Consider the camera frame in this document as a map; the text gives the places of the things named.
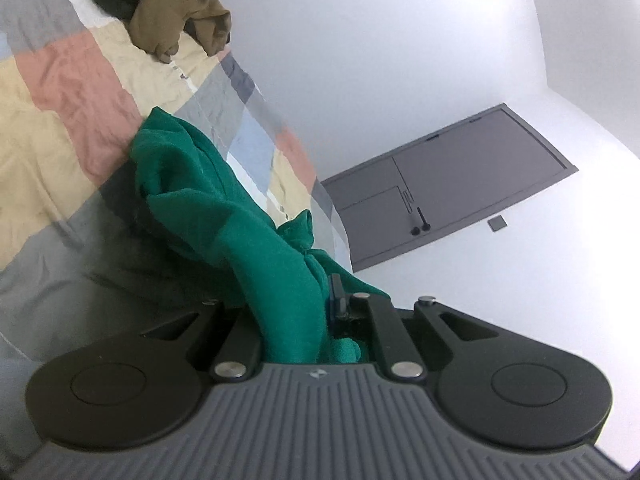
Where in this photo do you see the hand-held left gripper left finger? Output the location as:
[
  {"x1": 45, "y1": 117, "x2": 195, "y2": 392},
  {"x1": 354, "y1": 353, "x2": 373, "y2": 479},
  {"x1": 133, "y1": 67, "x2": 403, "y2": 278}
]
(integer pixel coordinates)
[{"x1": 139, "y1": 300, "x2": 263, "y2": 382}]

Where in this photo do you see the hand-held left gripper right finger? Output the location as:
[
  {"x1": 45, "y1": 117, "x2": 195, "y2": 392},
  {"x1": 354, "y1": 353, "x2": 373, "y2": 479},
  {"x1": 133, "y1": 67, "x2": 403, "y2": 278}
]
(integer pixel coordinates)
[{"x1": 326, "y1": 274, "x2": 502, "y2": 382}]

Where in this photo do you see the green sweatshirt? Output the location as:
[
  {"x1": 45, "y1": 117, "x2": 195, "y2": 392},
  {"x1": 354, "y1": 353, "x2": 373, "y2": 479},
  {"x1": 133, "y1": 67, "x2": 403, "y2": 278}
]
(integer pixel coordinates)
[{"x1": 129, "y1": 106, "x2": 392, "y2": 366}]

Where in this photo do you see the grey door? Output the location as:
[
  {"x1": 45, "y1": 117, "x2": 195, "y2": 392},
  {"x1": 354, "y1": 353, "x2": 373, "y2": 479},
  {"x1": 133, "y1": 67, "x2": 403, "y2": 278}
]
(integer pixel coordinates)
[{"x1": 319, "y1": 102, "x2": 580, "y2": 271}]

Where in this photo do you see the patchwork bed blanket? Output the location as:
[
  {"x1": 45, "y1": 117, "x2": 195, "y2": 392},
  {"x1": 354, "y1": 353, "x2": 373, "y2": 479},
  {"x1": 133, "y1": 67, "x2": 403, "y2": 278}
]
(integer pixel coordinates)
[{"x1": 0, "y1": 0, "x2": 352, "y2": 366}]

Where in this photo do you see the brown garment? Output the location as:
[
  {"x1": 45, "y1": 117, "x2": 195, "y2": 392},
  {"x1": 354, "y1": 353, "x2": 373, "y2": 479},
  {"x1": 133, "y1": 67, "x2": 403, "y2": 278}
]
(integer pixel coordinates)
[{"x1": 126, "y1": 0, "x2": 242, "y2": 65}]

